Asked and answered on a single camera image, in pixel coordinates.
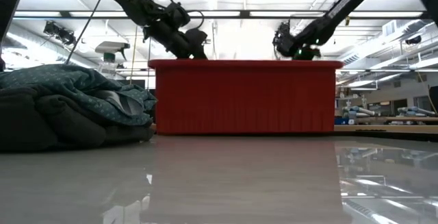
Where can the red plastic laundry bin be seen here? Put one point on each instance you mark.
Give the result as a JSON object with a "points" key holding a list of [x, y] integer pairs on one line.
{"points": [[239, 97]]}

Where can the teal patterned shirt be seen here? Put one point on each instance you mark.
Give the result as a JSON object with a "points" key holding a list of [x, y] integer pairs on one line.
{"points": [[68, 83]]}

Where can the dark grey shorts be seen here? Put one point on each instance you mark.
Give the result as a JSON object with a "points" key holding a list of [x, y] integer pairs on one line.
{"points": [[41, 128]]}

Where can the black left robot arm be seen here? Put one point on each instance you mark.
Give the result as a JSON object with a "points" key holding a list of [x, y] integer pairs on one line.
{"points": [[137, 5]]}

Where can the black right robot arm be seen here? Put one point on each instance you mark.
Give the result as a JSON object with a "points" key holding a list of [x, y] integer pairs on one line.
{"points": [[345, 1]]}

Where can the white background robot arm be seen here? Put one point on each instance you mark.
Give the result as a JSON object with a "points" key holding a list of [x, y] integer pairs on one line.
{"points": [[357, 110], [414, 110]]}

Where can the blue storage bin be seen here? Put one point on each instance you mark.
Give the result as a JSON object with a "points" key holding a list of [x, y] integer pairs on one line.
{"points": [[341, 121]]}

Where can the clear spray bottle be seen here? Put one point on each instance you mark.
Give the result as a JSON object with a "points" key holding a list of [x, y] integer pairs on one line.
{"points": [[109, 49]]}

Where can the black ceiling device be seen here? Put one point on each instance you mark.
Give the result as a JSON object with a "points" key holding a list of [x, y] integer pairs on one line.
{"points": [[413, 40]]}

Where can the light wooden desk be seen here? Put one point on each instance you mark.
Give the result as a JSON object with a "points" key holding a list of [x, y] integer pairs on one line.
{"points": [[386, 128]]}

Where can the black mounted rig device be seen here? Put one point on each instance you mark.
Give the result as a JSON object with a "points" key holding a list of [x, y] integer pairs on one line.
{"points": [[60, 32]]}

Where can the black overhead camera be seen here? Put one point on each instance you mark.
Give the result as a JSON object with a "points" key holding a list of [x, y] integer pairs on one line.
{"points": [[280, 34]]}

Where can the black overhead frame bar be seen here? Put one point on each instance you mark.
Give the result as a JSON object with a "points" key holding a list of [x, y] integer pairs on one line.
{"points": [[222, 13]]}

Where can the black aluminium table frame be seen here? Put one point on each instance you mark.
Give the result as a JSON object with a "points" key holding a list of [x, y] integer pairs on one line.
{"points": [[393, 136]]}

